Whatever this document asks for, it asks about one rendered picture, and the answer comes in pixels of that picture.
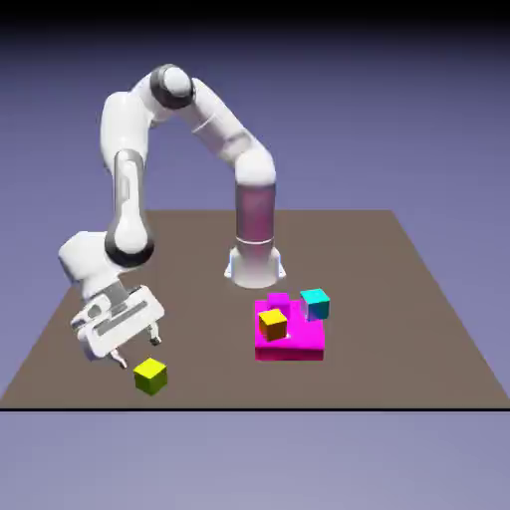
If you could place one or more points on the large magenta box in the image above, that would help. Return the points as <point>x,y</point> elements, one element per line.
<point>303,334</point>

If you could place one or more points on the small orange cube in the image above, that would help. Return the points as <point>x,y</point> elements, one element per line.
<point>273,324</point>

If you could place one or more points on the small cyan cube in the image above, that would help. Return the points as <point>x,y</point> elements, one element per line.
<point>316,303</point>

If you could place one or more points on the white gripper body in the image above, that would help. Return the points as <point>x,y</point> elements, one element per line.
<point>119,324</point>

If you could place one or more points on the small magenta cube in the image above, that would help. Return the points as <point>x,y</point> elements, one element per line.
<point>279,301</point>

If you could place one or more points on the small yellow cube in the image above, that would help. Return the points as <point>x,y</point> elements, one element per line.
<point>150,376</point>

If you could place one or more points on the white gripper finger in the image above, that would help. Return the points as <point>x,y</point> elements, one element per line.
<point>154,334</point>
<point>118,357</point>

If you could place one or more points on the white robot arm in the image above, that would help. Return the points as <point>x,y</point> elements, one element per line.
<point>127,127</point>

